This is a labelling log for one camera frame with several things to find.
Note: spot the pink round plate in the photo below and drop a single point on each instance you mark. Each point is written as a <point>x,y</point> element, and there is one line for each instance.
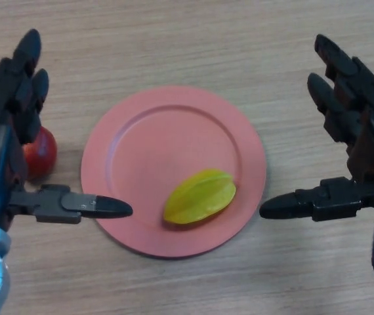
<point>147,138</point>

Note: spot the yellow starfruit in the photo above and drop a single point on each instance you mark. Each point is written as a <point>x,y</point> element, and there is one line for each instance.
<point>200,197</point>

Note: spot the red apple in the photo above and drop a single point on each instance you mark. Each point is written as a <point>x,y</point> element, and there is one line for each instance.
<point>42,154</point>

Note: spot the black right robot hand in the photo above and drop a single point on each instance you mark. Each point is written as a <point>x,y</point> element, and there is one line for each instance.
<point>370,141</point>

